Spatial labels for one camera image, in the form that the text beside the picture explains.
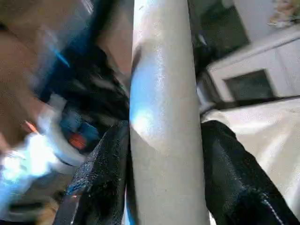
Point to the beige flower decoration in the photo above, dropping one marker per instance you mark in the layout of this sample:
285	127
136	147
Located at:
286	14

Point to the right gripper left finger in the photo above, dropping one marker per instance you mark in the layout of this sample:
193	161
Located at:
105	178

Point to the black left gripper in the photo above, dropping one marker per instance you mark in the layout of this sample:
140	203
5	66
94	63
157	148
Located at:
79	98

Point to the white plastic table top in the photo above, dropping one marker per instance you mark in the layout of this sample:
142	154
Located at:
269	140

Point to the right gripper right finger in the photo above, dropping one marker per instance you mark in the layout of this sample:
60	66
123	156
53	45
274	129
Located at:
234	182

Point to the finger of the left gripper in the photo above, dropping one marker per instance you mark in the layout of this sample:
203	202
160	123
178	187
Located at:
200	56

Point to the white glass-door cabinet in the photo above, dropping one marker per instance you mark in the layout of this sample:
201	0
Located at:
269	61

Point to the white plastic table leg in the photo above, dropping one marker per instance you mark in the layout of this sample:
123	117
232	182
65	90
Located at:
166	117

